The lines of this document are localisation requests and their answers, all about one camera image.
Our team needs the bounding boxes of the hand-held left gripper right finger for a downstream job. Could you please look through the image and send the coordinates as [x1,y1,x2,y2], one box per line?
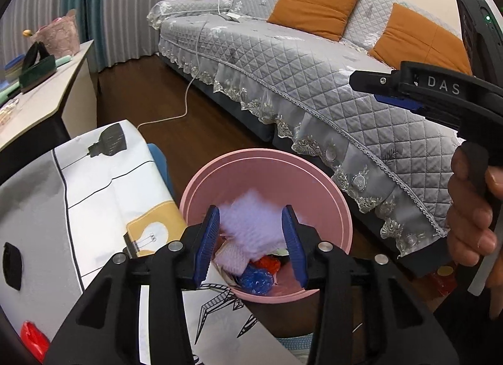
[281,205,460,365]

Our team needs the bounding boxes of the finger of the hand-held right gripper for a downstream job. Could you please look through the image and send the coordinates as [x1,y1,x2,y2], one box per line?
[349,61,423,93]
[373,93,423,112]

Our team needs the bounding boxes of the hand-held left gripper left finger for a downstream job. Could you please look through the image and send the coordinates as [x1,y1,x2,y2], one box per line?
[43,205,221,365]

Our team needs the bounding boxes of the white foam net sleeve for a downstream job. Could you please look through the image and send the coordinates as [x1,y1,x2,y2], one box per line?
[214,241,252,275]

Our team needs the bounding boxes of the red plastic wrapper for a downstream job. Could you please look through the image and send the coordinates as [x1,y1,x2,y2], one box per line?
[251,254,281,275]
[20,321,51,363]

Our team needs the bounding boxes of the purple foam net sleeve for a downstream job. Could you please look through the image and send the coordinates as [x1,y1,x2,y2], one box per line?
[219,188,287,253]

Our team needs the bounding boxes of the blue plastic bag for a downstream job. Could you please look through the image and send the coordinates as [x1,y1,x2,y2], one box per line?
[236,265,276,295]

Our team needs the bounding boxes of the pink plastic bin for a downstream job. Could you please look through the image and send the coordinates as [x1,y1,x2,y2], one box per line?
[180,148,353,305]

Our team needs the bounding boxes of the person's right hand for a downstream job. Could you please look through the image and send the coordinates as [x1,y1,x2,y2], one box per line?
[447,146,503,269]

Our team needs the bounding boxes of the orange cushion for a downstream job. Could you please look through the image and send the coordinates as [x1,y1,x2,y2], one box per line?
[368,3,474,75]
[267,0,361,41]

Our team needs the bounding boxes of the grey quilted sofa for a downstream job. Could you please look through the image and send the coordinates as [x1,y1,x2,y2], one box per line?
[147,0,476,277]

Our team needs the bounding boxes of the blue cloth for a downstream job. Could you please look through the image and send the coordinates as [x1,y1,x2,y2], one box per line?
[148,143,175,199]

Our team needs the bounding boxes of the light blue fabric item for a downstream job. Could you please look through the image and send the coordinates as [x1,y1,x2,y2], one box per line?
[281,333,315,356]

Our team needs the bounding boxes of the white printed tablecloth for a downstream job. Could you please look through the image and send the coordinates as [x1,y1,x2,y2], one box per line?
[51,122,315,365]

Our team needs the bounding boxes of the red plastic object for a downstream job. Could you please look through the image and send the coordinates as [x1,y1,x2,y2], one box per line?
[430,267,458,297]

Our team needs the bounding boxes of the grey table mat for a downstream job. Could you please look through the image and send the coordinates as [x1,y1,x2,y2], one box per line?
[0,147,85,350]

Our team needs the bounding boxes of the black elastic band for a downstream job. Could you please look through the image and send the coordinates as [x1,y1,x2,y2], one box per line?
[3,242,22,292]

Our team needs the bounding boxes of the white coffee table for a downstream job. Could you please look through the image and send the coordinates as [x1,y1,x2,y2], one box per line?
[0,39,99,154]

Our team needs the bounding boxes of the crumpled clear plastic film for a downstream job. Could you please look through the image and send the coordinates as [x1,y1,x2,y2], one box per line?
[0,100,20,126]

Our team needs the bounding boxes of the black bag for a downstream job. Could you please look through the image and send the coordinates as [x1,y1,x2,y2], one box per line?
[24,41,50,71]

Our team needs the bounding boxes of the pink lace basket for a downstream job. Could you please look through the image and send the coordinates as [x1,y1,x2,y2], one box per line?
[31,9,81,57]

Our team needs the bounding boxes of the stacked coloured plastic bowls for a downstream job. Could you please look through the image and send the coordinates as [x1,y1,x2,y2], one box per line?
[4,55,26,79]

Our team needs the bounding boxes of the white charger cable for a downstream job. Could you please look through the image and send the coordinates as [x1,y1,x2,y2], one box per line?
[137,0,241,130]

